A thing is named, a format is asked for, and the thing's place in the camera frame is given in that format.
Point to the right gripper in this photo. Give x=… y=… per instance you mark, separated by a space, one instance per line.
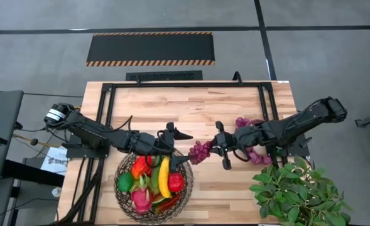
x=241 y=141

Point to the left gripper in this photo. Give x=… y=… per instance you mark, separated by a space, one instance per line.
x=150 y=142

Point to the purple grape bunch with leaf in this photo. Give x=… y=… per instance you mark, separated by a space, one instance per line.
x=199 y=152

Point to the yellow banana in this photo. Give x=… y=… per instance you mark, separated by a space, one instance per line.
x=163 y=177

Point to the red apple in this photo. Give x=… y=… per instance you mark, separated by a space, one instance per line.
x=176 y=182

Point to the green cucumber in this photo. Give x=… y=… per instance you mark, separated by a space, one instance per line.
x=154 y=179

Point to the red-orange mango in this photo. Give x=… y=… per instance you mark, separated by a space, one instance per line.
x=140 y=166

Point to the pink dragon fruit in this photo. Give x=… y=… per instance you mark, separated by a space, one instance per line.
x=141 y=200

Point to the green avocado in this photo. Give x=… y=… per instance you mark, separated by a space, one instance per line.
x=125 y=182

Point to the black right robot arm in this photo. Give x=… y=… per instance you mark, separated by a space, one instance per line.
x=313 y=116

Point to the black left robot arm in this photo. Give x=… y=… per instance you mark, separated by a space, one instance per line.
x=87 y=132

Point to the dark wicker basket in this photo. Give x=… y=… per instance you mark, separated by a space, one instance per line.
x=122 y=204

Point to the black clamp hook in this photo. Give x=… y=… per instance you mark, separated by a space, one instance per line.
x=237 y=77

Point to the black floor grille strip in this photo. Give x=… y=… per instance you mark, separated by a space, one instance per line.
x=164 y=75

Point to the green leafy plant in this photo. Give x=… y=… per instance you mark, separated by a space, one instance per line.
x=297 y=194

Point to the black hazard-striped floor mat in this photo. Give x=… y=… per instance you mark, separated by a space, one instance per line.
x=150 y=47

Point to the white printed paper sheet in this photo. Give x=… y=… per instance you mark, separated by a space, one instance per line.
x=56 y=161

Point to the white bottle cap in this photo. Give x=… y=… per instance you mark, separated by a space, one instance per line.
x=56 y=192

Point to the black desk leg bar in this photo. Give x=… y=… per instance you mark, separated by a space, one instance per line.
x=30 y=172

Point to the gray desk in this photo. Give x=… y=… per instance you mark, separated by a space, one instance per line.
x=2 y=106

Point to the black metal table frame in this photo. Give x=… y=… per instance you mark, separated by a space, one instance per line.
x=184 y=84

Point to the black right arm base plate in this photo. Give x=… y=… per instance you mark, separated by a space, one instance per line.
x=301 y=150

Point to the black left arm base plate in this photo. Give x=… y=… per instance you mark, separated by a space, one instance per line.
x=78 y=152

